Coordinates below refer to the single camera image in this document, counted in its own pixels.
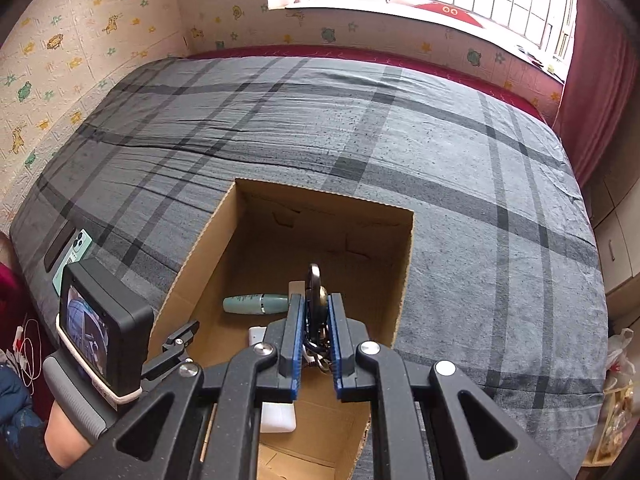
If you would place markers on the mint green phone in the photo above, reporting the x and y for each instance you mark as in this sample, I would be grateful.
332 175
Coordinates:
75 247

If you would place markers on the beige wardrobe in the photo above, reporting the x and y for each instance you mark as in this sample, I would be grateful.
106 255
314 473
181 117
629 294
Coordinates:
620 240

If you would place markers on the dark blue garment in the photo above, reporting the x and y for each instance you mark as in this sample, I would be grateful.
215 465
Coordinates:
12 400

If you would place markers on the wooden shelf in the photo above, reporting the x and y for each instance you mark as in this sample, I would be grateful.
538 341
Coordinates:
612 425

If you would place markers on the white USB charger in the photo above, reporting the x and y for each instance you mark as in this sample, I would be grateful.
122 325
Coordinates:
277 417

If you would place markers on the person's left forearm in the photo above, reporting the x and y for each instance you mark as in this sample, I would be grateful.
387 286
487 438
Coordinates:
65 440

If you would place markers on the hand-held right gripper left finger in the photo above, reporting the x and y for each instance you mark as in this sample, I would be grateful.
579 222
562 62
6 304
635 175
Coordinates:
295 355

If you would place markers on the white plastic bag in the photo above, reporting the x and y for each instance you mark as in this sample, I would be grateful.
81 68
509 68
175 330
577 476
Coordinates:
620 355

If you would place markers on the mint green tube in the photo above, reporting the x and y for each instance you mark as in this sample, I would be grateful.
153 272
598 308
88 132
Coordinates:
250 304

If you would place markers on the brown cardboard box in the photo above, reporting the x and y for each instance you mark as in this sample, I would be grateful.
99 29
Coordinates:
310 240

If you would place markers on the red window mat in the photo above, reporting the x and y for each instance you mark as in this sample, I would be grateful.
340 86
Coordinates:
445 10

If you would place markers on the red cloth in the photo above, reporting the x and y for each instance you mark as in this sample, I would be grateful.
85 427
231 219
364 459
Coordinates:
10 285

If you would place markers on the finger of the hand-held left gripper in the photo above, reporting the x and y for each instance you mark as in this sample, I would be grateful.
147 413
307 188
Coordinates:
175 345

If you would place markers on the dark red bed sheet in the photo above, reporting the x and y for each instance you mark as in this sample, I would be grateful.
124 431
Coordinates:
350 52

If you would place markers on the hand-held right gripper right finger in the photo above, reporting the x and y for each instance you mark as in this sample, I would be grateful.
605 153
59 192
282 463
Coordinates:
336 355

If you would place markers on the grey plaid blanket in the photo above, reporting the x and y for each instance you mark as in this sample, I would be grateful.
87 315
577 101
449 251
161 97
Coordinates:
400 160

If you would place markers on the dark pink curtain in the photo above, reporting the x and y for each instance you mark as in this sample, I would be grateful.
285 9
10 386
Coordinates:
600 85

